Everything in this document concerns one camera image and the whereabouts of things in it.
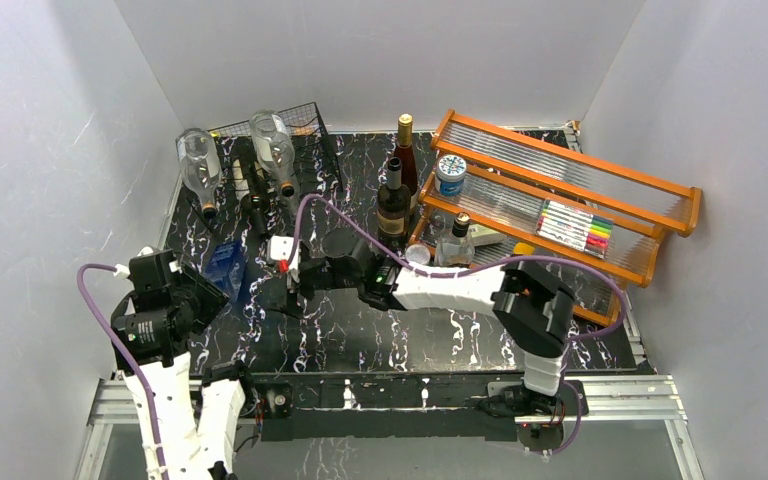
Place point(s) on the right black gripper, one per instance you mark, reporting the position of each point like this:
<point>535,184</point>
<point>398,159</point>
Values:
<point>303,289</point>

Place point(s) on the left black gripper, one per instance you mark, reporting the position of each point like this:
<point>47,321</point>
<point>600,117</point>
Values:
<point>214,298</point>

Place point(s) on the green bottle silver cap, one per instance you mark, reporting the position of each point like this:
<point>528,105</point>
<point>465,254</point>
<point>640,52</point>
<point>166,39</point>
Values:
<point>393,206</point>

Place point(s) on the dark green labelled wine bottle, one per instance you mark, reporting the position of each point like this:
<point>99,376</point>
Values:
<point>252,193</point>

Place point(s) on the clear bottle black gold cap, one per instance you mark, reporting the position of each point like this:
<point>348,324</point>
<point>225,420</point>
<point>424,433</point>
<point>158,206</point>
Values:
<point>455,246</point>

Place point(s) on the clear bottle blue label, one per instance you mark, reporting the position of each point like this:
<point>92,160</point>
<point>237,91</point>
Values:
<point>200,167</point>

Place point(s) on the dark red wine bottle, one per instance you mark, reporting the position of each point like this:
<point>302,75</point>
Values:
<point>404,150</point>

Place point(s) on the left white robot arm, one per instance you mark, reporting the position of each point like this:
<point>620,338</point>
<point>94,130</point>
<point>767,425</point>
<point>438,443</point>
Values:
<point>169,303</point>

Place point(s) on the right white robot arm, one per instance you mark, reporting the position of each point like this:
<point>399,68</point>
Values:
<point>534,307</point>

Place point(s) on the clear bottle copper neck band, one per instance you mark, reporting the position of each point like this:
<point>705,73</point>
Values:
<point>276,155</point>

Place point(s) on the orange wooden shelf rack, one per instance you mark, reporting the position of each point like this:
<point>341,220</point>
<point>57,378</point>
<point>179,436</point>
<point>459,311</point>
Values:
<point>511,174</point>

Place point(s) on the small clear glitter cup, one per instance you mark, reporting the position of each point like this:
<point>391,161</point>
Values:
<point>418,253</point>

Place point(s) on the small white green box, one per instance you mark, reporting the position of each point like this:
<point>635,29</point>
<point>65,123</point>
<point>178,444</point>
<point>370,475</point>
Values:
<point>484,236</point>

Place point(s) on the blue white lidded jar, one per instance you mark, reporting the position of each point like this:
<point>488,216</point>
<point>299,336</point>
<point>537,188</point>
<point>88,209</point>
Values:
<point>450,174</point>

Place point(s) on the yellow small block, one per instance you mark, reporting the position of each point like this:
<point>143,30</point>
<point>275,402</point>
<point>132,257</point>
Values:
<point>523,249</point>

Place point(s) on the coloured marker pen set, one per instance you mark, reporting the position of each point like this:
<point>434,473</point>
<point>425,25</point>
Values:
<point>574,228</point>

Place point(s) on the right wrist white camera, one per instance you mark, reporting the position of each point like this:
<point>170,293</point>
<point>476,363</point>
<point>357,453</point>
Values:
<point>279,250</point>

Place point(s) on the wrist white camera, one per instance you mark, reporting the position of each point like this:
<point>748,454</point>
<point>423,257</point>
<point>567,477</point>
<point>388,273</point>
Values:
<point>279,250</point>
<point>151,270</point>

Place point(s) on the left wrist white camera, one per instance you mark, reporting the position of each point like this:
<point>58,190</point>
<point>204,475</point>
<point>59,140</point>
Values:
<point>151,270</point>

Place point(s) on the black wire wine rack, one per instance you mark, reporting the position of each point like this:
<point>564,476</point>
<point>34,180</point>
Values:
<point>317,167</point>

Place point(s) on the aluminium base frame rail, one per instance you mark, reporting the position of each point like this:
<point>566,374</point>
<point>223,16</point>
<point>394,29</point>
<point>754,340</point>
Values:
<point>443,405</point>

